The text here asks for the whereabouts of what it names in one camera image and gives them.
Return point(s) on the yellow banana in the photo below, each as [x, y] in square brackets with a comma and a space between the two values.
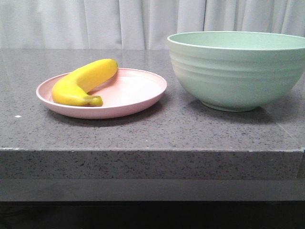
[73, 88]

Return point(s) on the pink plate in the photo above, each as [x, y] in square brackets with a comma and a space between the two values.
[128, 92]

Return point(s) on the green ribbed bowl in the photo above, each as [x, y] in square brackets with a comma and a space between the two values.
[237, 71]

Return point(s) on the white curtain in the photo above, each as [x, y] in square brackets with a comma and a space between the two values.
[137, 24]

